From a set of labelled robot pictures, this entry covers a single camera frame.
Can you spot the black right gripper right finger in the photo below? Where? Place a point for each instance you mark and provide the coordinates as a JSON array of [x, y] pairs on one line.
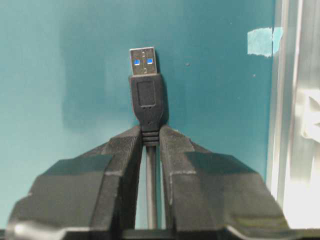
[[211, 196]]

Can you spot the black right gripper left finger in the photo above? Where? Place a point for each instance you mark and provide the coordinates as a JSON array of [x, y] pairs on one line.
[[89, 197]]

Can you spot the teal tape piece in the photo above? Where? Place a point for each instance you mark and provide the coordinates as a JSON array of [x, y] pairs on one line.
[[264, 41]]

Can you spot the aluminium profile rail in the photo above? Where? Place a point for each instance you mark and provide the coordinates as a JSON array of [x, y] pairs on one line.
[[293, 158]]

